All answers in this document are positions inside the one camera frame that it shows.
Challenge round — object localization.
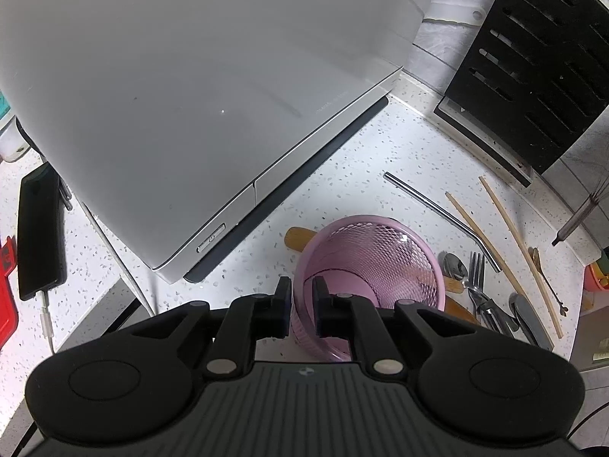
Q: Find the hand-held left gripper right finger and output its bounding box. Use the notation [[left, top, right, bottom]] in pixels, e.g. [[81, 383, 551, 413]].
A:
[[311, 276, 473, 382]]

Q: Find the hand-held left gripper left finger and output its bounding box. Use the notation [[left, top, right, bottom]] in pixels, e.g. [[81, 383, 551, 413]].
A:
[[136, 276, 292, 382]]

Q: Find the pink mesh utensil holder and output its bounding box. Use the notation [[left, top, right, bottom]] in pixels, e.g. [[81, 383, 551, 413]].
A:
[[291, 215, 447, 363]]

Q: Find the metal spoon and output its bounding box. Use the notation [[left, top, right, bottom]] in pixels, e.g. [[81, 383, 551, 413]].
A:
[[438, 250, 477, 296]]

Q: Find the bent metal straw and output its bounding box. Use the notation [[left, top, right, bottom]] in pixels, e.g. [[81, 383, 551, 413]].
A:
[[383, 171, 502, 273]]

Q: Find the metal fork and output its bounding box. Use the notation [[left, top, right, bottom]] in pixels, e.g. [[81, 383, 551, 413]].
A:
[[464, 251, 521, 336]]

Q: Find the grey handled metal peeler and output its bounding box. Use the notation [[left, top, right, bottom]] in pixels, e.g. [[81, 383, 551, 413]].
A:
[[508, 292, 555, 350]]

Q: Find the black wire whisk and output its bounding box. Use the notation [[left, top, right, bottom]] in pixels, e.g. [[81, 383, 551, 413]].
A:
[[551, 189, 609, 247]]

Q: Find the white countertop appliance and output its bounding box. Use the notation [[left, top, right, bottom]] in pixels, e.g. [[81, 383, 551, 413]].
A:
[[0, 0, 450, 285]]

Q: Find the black smartphone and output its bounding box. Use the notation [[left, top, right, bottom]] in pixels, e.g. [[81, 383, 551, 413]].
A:
[[16, 162, 67, 302]]

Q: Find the red plastic object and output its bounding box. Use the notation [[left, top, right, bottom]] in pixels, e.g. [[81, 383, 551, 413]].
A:
[[0, 235, 20, 344]]

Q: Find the orange plastic bin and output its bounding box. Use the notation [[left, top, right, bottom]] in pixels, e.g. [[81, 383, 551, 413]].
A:
[[583, 248, 609, 296]]

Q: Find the white bowl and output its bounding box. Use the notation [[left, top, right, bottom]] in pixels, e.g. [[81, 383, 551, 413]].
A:
[[0, 114, 29, 163]]

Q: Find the black slotted knife block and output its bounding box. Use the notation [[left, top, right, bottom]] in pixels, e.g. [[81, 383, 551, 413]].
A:
[[433, 0, 609, 187]]

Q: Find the white power cable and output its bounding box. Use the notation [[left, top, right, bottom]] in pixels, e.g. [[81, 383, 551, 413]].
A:
[[78, 197, 158, 317]]

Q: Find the white charging cable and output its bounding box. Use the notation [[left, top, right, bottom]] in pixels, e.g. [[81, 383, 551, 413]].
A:
[[40, 290, 58, 355]]

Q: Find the white wall bracket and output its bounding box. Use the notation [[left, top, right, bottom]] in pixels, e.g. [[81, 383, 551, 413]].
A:
[[423, 0, 486, 27]]

